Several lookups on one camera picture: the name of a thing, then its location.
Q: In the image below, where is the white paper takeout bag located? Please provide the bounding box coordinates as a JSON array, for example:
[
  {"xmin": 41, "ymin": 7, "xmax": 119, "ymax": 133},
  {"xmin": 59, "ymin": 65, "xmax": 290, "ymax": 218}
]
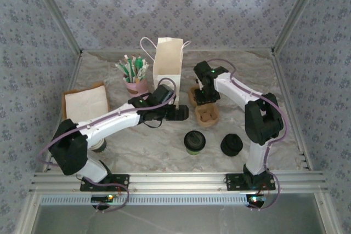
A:
[{"xmin": 140, "ymin": 36, "xmax": 192, "ymax": 109}]

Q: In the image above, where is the aluminium mounting rail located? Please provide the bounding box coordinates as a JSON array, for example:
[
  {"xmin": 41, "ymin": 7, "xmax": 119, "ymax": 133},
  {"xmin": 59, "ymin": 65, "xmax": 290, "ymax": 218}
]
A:
[{"xmin": 29, "ymin": 172, "xmax": 329, "ymax": 194}]

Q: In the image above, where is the aluminium frame leg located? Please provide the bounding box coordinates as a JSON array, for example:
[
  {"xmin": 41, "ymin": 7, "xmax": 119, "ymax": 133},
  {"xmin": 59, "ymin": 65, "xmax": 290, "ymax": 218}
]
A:
[
  {"xmin": 16, "ymin": 193, "xmax": 42, "ymax": 234},
  {"xmin": 314, "ymin": 192, "xmax": 342, "ymax": 234}
]

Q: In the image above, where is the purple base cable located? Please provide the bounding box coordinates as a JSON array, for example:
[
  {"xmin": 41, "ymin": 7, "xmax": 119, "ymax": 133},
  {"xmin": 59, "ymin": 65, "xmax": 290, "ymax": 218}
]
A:
[
  {"xmin": 248, "ymin": 175, "xmax": 282, "ymax": 213},
  {"xmin": 94, "ymin": 181, "xmax": 130, "ymax": 214}
]

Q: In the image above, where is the small LED circuit board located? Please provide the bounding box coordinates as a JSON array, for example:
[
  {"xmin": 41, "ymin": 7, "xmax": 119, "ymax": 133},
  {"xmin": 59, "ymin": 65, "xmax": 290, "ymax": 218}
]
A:
[
  {"xmin": 246, "ymin": 194, "xmax": 267, "ymax": 208},
  {"xmin": 91, "ymin": 195, "xmax": 115, "ymax": 203}
]

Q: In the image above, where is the stack of black lids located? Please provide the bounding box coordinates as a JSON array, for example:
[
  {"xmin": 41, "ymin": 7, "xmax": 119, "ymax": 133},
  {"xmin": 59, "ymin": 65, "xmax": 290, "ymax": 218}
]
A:
[{"xmin": 220, "ymin": 133, "xmax": 244, "ymax": 158}]

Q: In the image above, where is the cup with black lid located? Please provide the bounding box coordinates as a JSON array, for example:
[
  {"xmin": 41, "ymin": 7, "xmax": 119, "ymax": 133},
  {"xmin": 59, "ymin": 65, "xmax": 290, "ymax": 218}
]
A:
[{"xmin": 184, "ymin": 131, "xmax": 206, "ymax": 150}]

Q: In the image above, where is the wrapped green straw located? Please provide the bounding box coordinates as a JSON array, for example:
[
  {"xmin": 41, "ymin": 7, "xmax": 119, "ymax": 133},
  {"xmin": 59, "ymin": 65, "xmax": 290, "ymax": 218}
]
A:
[
  {"xmin": 131, "ymin": 55, "xmax": 138, "ymax": 83},
  {"xmin": 114, "ymin": 62, "xmax": 131, "ymax": 79},
  {"xmin": 135, "ymin": 56, "xmax": 146, "ymax": 81},
  {"xmin": 123, "ymin": 54, "xmax": 135, "ymax": 83},
  {"xmin": 137, "ymin": 63, "xmax": 150, "ymax": 82}
]

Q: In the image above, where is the aluminium frame post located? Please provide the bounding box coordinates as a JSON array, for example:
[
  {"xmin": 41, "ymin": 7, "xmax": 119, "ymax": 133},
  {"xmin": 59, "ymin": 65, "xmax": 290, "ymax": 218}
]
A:
[
  {"xmin": 271, "ymin": 0, "xmax": 327, "ymax": 56},
  {"xmin": 27, "ymin": 0, "xmax": 83, "ymax": 56}
]

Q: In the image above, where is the pink straw holder cup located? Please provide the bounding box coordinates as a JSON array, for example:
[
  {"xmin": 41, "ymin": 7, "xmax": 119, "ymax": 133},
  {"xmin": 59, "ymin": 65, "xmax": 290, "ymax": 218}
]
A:
[{"xmin": 124, "ymin": 79, "xmax": 149, "ymax": 100}]

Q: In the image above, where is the stack of paper cups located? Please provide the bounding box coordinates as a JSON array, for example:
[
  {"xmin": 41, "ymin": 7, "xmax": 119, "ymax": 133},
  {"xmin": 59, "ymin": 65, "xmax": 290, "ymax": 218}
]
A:
[{"xmin": 90, "ymin": 138, "xmax": 107, "ymax": 154}]

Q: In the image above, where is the slotted grey cable duct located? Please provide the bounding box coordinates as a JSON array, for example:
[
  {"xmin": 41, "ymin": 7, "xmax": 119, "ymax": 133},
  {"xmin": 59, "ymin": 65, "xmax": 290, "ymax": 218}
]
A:
[{"xmin": 39, "ymin": 193, "xmax": 265, "ymax": 207}]

